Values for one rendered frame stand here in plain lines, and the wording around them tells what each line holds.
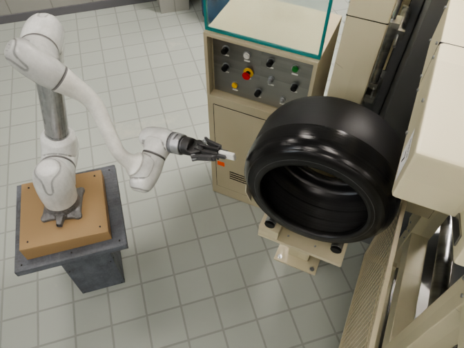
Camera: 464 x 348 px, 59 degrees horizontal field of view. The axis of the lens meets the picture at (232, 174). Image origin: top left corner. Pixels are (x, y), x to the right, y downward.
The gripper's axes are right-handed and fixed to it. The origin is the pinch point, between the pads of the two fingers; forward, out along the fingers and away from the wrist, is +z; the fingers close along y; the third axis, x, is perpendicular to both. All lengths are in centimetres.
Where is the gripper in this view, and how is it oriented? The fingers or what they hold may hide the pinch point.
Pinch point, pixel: (227, 155)
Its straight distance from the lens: 162.2
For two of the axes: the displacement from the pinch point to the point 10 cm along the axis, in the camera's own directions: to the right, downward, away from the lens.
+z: 8.9, 2.2, -4.1
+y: 4.3, -7.1, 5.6
